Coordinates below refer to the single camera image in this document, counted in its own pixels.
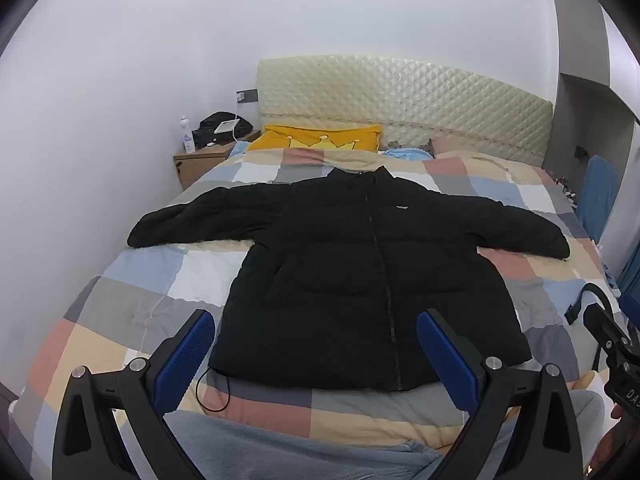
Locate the cream quilted headboard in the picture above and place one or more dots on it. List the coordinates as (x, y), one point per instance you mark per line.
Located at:
(400, 100)

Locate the person's right hand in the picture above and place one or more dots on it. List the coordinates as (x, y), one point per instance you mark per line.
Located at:
(607, 447)

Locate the black bag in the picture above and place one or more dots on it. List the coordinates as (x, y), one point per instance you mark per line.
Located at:
(217, 127)

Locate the black puffer jacket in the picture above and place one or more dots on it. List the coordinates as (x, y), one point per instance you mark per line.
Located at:
(350, 260)

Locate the light blue cloth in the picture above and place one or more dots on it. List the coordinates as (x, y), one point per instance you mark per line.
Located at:
(405, 154)

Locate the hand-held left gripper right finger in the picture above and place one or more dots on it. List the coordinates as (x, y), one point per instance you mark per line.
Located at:
(446, 362)

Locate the blue hanging towel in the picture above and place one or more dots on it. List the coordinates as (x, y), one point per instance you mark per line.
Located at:
(597, 195)

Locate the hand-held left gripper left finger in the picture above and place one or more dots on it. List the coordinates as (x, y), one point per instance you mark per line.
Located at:
(184, 362)

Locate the grey wall socket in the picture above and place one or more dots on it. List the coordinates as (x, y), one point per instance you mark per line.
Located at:
(246, 94)

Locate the wooden nightstand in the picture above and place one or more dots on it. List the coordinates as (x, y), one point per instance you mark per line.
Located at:
(200, 162)

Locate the yellow crown pillow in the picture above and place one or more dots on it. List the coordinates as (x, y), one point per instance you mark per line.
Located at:
(315, 137)

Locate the grey wardrobe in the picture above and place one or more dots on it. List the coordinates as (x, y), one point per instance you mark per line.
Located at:
(590, 85)

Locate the checked pastel blanket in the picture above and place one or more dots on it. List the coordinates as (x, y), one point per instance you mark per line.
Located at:
(150, 270)

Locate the white flat device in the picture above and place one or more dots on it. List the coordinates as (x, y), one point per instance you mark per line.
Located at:
(227, 126)

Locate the white bottle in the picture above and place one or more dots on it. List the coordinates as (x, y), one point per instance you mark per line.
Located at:
(187, 135)

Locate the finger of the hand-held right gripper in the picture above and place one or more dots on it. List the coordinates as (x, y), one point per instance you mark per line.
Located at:
(602, 327)

